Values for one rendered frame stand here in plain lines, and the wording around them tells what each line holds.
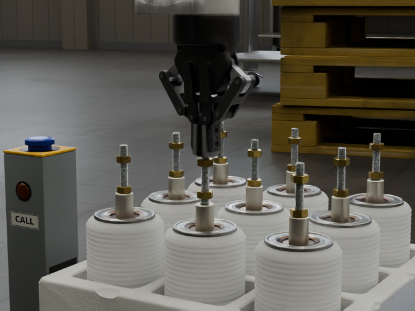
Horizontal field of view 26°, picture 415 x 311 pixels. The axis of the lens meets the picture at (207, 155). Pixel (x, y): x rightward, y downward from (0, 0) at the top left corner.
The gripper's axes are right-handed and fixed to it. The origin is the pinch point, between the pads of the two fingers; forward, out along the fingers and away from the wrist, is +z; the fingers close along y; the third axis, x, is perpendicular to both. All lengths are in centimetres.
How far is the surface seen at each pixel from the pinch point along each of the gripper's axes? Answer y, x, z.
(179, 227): 2.1, 2.2, 10.3
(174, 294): 0.7, 4.6, 17.6
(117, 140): 172, -150, 35
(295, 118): 106, -169, 23
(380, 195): -8.7, -25.1, 9.4
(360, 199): -5.9, -24.6, 10.3
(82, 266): 17.1, 4.0, 17.7
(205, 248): -3.1, 3.6, 11.6
